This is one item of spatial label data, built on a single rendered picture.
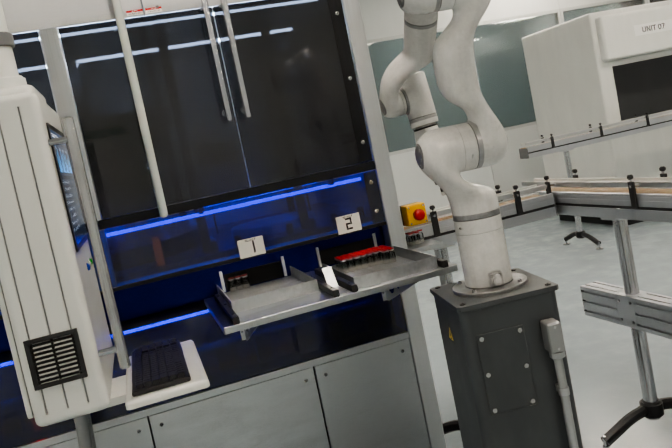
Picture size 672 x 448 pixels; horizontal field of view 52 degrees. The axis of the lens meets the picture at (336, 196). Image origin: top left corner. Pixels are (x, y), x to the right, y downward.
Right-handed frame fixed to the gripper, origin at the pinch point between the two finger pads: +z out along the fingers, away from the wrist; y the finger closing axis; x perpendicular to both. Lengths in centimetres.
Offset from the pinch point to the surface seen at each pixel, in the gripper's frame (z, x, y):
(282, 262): 14, -44, -45
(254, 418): 59, -69, -41
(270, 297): 19, -57, -12
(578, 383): 115, 79, -85
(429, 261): 22.6, -11.4, 0.4
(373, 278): 21.8, -29.2, -0.3
